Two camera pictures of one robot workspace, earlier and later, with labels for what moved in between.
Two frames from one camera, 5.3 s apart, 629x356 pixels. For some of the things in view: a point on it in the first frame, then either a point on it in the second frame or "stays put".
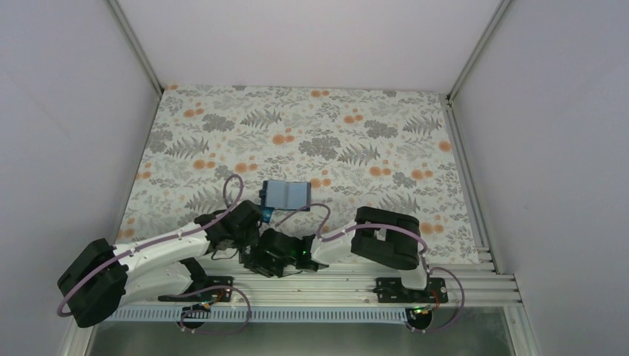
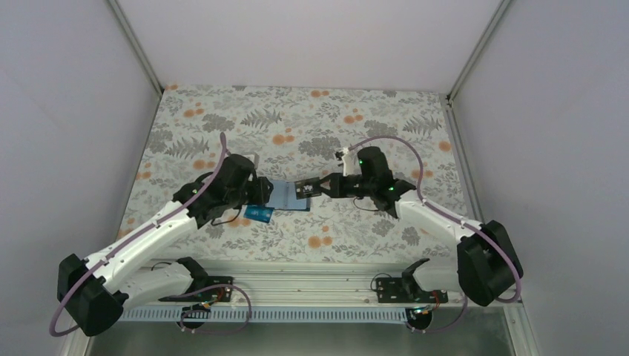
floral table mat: (211, 147) stays put
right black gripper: (259, 265) to (336, 190)
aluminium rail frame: (471, 282) stays put
